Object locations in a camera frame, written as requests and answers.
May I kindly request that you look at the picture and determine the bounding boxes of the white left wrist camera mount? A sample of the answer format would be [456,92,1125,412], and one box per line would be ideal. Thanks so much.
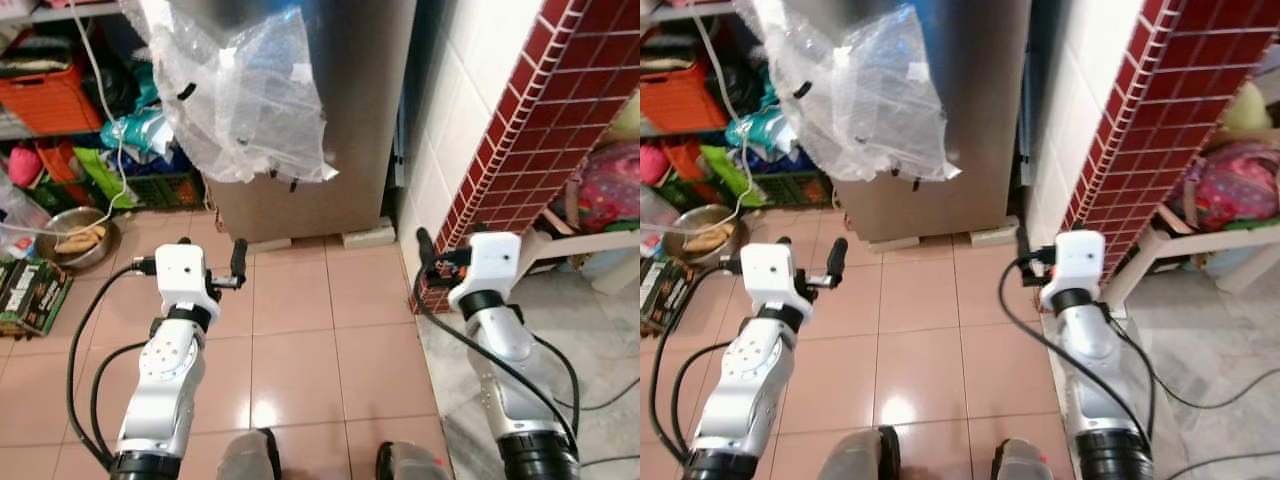
[742,243,813,323]
[155,243,221,323]

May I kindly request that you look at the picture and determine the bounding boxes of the grey robot right leg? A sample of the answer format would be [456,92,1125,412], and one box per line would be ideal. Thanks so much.
[990,438,1056,480]
[375,440,451,480]

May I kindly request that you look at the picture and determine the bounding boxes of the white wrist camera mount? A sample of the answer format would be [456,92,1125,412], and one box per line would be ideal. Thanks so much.
[742,243,813,323]
[1040,230,1106,311]
[448,232,523,314]
[155,243,221,323]

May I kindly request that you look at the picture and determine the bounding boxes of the white bench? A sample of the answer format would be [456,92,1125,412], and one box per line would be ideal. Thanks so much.
[1105,222,1280,313]
[515,228,641,293]

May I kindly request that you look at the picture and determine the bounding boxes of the long black left arm cable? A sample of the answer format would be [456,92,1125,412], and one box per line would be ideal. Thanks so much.
[66,258,159,466]
[650,255,746,461]

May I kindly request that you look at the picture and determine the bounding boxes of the dark green plastic crate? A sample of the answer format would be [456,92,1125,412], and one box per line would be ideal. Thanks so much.
[755,172,836,209]
[125,170,206,211]

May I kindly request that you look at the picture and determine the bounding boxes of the short black arm cable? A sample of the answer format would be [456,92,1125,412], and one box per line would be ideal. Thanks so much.
[510,305,583,441]
[1100,305,1159,441]
[672,342,736,456]
[90,342,151,461]

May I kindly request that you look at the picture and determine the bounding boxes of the thin white cord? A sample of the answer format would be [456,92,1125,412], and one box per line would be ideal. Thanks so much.
[25,0,136,241]
[690,0,756,236]

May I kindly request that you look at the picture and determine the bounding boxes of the dark printed carton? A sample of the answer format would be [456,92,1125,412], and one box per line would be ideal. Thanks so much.
[0,258,73,336]
[640,258,701,336]

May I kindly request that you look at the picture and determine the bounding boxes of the metal bowl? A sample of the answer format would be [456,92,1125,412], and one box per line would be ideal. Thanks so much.
[663,205,746,266]
[35,207,121,269]

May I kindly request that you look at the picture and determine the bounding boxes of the pale yellow bag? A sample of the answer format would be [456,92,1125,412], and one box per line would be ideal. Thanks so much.
[610,92,641,141]
[1222,82,1276,136]

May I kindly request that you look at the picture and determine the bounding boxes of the orange plastic crate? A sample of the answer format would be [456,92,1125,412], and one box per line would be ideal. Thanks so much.
[0,55,104,136]
[640,65,731,136]

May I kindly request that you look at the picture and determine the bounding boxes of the grey metal shelf rack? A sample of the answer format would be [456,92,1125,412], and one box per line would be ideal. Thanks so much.
[640,0,841,213]
[0,0,211,216]

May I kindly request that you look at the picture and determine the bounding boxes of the small orange basket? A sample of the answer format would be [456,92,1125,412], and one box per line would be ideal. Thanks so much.
[35,140,91,181]
[665,138,706,181]

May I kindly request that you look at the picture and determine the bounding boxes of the clear plastic bubble bag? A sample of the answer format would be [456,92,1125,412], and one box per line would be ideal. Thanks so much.
[735,0,961,186]
[140,0,339,186]

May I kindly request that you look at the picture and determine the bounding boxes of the pink round item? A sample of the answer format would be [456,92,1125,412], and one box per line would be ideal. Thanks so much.
[5,145,46,189]
[640,143,676,186]

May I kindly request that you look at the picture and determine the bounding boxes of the grey robot left leg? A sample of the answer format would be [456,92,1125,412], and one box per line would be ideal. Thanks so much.
[820,428,901,480]
[215,428,283,480]

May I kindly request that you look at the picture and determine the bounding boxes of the bright green bag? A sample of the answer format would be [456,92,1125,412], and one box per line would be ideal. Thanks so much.
[70,147,136,206]
[700,145,766,206]

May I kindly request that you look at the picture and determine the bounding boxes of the pink and blue bag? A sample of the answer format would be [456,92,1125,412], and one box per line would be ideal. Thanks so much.
[1190,140,1280,231]
[570,143,641,233]

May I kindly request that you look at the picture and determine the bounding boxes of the black plastic bag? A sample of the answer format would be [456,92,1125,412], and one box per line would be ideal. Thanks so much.
[100,60,141,116]
[730,60,771,111]

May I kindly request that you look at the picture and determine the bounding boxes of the short black left arm cable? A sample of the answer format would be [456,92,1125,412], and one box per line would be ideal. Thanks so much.
[90,342,151,461]
[672,342,736,456]

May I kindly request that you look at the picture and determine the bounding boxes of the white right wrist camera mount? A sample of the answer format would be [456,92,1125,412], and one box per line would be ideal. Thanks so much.
[1040,230,1106,311]
[448,232,523,314]

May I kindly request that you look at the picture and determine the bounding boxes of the teal plastic bag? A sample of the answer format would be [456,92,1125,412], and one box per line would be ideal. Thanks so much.
[725,105,796,161]
[100,105,176,161]

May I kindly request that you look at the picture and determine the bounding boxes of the grey robot leg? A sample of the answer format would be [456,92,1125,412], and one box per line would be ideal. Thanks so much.
[990,438,1056,480]
[820,428,901,480]
[215,428,283,480]
[375,440,451,480]

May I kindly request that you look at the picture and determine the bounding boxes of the short black right arm cable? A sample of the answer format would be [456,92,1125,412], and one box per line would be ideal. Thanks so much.
[510,305,583,441]
[1100,305,1159,441]

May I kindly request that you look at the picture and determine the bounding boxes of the clear plastic wrap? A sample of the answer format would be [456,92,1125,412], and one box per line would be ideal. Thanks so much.
[0,180,51,261]
[640,185,681,256]

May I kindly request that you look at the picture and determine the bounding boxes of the brown bread pieces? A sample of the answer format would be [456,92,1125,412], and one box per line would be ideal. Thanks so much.
[55,225,108,253]
[685,225,736,251]

